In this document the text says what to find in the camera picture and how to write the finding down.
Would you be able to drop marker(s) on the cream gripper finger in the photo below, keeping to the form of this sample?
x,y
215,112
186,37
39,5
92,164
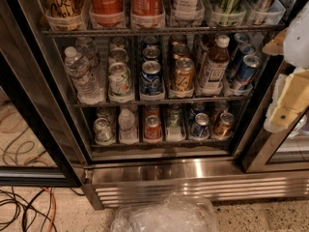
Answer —
x,y
275,46
289,98

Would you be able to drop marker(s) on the green white 7up can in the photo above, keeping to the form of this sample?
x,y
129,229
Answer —
x,y
119,79

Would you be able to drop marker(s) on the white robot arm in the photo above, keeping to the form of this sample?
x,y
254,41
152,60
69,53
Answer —
x,y
296,43

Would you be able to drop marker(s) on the blue red bull can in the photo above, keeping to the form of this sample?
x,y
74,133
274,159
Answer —
x,y
243,50
246,71

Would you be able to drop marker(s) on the front blue red bull can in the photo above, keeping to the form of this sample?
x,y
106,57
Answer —
x,y
246,71

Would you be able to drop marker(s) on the fridge glass door right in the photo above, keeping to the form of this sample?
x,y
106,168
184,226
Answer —
x,y
264,151

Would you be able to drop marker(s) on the bottom shelf orange can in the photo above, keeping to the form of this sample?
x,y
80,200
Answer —
x,y
224,124

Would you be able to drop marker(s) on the front orange lacroix can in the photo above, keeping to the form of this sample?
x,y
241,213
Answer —
x,y
183,75

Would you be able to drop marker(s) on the orange lacroix can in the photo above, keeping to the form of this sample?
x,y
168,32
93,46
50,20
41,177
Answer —
x,y
183,75
180,51

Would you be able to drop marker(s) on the bottom shelf blue can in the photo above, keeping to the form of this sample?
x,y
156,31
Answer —
x,y
200,126

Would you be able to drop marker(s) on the blue pepsi can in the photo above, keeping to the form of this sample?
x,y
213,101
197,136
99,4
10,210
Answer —
x,y
151,53
151,78

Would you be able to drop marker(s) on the front blue pepsi can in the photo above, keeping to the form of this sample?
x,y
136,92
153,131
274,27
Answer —
x,y
151,78

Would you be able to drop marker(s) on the bottom shelf red can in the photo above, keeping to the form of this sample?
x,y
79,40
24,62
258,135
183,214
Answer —
x,y
152,129

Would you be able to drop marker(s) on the red coca-cola can left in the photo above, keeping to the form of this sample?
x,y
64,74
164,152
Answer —
x,y
107,12

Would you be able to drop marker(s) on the yellow lacroix can top shelf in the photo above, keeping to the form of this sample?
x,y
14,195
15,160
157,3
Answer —
x,y
62,0

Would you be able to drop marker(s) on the open fridge glass door left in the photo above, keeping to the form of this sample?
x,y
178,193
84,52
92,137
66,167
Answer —
x,y
32,76

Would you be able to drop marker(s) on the amber tea bottle white cap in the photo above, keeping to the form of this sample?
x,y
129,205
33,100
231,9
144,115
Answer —
x,y
218,58

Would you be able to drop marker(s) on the clear plastic bag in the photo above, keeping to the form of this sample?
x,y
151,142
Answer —
x,y
176,213

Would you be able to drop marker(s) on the rear clear water bottle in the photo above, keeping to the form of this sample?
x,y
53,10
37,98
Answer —
x,y
88,47

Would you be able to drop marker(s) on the clear water bottle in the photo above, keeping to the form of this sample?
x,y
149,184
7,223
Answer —
x,y
88,47
85,82

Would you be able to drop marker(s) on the front clear water bottle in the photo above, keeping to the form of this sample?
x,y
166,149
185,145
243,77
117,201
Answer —
x,y
85,82

